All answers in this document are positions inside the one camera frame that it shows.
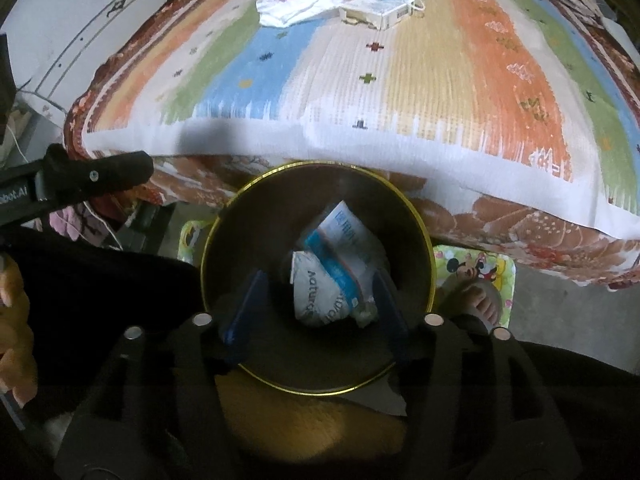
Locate striped colourful mat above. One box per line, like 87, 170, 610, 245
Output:
82, 0, 640, 241

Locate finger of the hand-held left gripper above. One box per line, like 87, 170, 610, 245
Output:
40, 144, 155, 206

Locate pale crumpled plastic bag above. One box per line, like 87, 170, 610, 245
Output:
256, 0, 346, 28

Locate blue and white packet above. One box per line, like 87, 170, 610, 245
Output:
304, 200, 383, 306

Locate person's left hand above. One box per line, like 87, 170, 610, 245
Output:
0, 255, 38, 408

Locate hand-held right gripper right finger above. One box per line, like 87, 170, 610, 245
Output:
372, 270, 583, 480

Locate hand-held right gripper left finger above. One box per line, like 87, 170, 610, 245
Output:
52, 270, 271, 480

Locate person's black pants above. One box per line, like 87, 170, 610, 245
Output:
0, 225, 640, 480

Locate small white carton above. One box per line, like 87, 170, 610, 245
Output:
339, 0, 416, 31

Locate pink cloth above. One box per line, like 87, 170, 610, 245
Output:
50, 200, 126, 251

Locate dark round bin gold rim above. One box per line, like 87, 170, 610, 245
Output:
200, 160, 437, 395

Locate small wrapper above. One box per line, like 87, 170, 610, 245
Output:
352, 297, 378, 330

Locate person's foot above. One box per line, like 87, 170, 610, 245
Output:
440, 280, 506, 333

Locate white bed headboard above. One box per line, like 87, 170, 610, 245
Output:
0, 0, 201, 111

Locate white printed wrapper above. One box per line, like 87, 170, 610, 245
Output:
290, 251, 361, 328

